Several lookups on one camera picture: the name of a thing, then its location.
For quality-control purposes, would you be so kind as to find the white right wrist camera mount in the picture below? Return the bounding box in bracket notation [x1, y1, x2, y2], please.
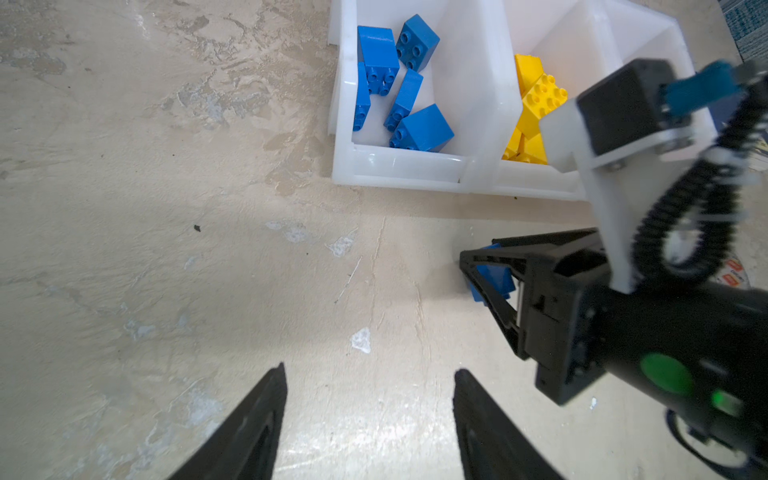
[538, 58, 721, 295]

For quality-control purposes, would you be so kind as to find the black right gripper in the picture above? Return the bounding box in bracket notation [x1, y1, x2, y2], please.
[459, 228, 611, 406]

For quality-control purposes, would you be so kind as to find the white middle bin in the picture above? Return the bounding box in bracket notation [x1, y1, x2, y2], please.
[483, 1, 695, 201]

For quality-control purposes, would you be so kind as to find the blue brick top row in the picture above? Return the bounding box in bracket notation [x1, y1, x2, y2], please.
[467, 243, 516, 305]

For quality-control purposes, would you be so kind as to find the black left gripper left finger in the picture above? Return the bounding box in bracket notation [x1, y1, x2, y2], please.
[169, 364, 288, 480]

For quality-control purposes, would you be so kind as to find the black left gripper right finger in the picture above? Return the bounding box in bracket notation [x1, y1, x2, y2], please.
[453, 369, 562, 479]

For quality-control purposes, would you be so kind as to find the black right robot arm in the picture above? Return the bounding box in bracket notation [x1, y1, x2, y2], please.
[459, 58, 767, 479]

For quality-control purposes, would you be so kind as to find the blue tall brick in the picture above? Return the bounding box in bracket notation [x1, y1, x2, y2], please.
[357, 26, 400, 96]

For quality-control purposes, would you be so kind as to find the tape roll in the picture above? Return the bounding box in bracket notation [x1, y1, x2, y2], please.
[716, 255, 751, 289]

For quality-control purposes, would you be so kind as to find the long yellow brick bottom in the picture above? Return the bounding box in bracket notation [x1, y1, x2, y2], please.
[517, 73, 569, 139]

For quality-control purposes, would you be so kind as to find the white left bin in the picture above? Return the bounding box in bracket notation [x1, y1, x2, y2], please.
[328, 1, 522, 193]

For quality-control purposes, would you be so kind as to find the small blue brick bottom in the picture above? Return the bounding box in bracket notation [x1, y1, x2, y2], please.
[353, 62, 371, 132]

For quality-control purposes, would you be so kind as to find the dark blue upturned brick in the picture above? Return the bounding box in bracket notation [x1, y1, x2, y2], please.
[396, 14, 440, 72]

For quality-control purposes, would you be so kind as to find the white bin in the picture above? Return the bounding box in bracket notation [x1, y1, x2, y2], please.
[328, 1, 522, 193]
[483, 1, 695, 201]

